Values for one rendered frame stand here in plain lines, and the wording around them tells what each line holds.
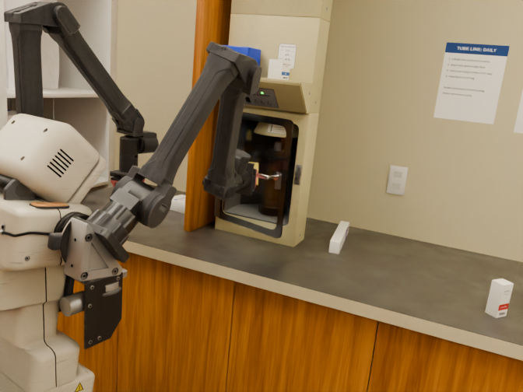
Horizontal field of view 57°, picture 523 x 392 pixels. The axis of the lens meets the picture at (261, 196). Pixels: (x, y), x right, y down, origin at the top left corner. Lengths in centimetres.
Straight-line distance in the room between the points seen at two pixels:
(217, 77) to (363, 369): 92
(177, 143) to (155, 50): 144
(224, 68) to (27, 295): 62
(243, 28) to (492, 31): 88
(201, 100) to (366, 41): 111
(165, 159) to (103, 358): 113
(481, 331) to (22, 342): 109
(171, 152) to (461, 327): 86
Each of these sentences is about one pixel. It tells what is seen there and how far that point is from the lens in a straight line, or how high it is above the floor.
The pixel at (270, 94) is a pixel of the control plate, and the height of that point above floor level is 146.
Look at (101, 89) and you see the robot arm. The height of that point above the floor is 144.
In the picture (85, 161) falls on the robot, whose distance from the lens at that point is 108.
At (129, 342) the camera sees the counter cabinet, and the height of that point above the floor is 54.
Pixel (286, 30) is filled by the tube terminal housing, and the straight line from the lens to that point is 167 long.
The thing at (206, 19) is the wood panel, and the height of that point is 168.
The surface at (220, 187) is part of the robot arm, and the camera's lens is 136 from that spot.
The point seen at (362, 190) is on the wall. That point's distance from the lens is 206.
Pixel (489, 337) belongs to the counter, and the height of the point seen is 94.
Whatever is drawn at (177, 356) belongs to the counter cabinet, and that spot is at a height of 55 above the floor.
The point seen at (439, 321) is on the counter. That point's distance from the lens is 139.
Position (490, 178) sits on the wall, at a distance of 201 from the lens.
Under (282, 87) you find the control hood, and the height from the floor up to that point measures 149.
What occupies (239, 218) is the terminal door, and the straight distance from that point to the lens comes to 174.
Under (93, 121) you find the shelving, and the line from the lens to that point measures 269.
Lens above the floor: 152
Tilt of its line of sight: 14 degrees down
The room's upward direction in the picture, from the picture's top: 5 degrees clockwise
